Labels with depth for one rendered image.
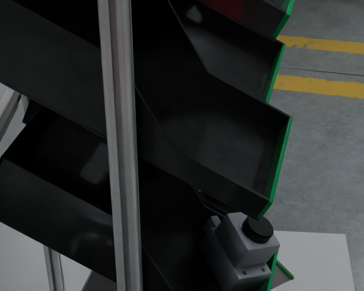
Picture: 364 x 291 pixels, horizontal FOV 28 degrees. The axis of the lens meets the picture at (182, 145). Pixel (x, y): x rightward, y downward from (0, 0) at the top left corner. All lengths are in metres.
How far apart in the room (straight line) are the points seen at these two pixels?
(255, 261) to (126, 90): 0.27
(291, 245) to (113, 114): 0.82
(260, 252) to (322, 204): 2.08
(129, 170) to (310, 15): 3.71
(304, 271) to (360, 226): 1.47
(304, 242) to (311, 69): 2.40
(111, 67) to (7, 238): 0.86
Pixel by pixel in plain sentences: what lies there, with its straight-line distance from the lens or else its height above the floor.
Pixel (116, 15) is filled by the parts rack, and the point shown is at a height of 1.53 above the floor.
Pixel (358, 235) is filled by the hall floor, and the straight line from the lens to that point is 2.67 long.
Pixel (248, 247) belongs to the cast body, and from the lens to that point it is 0.69.
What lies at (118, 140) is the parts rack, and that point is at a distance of 0.55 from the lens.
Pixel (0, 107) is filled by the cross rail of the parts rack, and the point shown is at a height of 1.31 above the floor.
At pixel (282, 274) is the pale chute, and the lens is 1.01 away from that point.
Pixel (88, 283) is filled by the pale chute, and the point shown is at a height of 1.19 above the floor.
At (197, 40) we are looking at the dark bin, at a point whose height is 1.39.
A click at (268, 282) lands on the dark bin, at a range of 0.74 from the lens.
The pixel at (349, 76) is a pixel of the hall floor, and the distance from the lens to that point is 3.63.
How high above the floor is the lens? 1.73
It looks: 35 degrees down
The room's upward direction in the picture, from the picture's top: straight up
